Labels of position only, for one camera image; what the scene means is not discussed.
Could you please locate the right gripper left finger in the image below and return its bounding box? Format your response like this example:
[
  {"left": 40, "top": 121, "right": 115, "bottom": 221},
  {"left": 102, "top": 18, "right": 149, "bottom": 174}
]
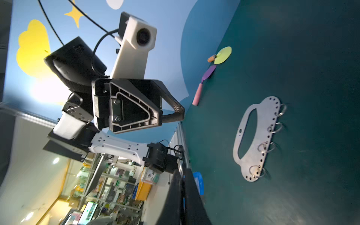
[{"left": 156, "top": 170, "right": 183, "bottom": 225}]

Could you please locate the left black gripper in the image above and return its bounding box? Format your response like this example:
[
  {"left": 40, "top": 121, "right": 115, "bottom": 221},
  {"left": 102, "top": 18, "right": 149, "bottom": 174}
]
[{"left": 91, "top": 78, "right": 185, "bottom": 134}]

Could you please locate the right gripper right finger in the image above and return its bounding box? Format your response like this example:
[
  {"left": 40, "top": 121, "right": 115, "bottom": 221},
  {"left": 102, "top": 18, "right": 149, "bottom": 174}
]
[{"left": 184, "top": 168, "right": 212, "bottom": 225}]

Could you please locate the silver metal keyring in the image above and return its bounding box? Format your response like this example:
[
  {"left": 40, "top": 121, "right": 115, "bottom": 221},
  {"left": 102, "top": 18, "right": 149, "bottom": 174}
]
[{"left": 177, "top": 159, "right": 184, "bottom": 179}]

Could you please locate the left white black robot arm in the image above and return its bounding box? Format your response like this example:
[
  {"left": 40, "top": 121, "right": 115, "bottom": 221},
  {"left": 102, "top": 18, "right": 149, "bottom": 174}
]
[{"left": 45, "top": 37, "right": 185, "bottom": 173}]

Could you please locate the plate keyring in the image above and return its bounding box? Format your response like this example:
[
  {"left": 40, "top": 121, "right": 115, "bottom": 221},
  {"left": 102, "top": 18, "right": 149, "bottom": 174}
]
[
  {"left": 249, "top": 165, "right": 267, "bottom": 179},
  {"left": 276, "top": 104, "right": 287, "bottom": 117},
  {"left": 257, "top": 141, "right": 277, "bottom": 153},
  {"left": 267, "top": 122, "right": 283, "bottom": 134}
]

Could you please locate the purple toy spatula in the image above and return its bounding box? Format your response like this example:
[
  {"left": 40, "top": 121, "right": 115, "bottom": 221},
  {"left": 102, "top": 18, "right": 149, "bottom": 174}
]
[{"left": 192, "top": 64, "right": 218, "bottom": 107}]

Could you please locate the front aluminium rail base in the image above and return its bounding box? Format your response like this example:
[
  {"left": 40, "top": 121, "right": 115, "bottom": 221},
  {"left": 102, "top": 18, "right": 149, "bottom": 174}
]
[{"left": 169, "top": 122, "right": 191, "bottom": 168}]

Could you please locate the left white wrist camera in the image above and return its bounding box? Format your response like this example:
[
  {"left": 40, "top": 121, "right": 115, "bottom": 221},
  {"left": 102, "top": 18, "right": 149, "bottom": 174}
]
[{"left": 110, "top": 12, "right": 157, "bottom": 80}]

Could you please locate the green toy spatula wooden handle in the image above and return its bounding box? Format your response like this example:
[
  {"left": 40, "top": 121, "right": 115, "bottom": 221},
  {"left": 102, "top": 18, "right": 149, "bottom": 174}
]
[{"left": 207, "top": 46, "right": 232, "bottom": 65}]

